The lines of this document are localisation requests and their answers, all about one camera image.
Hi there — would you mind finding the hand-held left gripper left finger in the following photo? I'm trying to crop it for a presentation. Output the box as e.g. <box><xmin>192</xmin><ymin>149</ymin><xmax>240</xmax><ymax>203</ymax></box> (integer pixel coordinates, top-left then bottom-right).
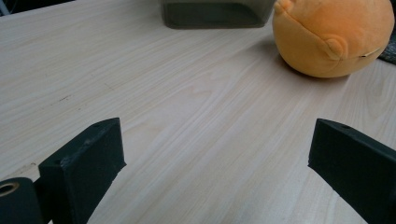
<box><xmin>37</xmin><ymin>117</ymin><xmax>127</xmax><ymax>224</ymax></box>

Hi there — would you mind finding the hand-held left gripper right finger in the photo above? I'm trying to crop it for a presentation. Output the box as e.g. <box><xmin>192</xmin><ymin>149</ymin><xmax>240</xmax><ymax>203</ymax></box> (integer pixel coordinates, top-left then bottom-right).
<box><xmin>307</xmin><ymin>118</ymin><xmax>396</xmax><ymax>224</ymax></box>

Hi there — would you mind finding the grey cloth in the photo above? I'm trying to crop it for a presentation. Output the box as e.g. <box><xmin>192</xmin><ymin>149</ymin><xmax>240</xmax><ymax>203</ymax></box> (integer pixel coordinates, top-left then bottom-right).
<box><xmin>377</xmin><ymin>39</ymin><xmax>396</xmax><ymax>65</ymax></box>

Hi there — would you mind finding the orange plush toy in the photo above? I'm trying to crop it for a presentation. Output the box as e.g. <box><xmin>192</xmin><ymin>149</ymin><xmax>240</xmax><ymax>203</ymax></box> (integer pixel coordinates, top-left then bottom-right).
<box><xmin>272</xmin><ymin>0</ymin><xmax>396</xmax><ymax>78</ymax></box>

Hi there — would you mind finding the grey plastic storage box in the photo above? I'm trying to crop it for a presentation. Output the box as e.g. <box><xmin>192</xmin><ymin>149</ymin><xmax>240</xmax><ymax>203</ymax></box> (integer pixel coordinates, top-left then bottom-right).
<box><xmin>160</xmin><ymin>0</ymin><xmax>276</xmax><ymax>30</ymax></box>

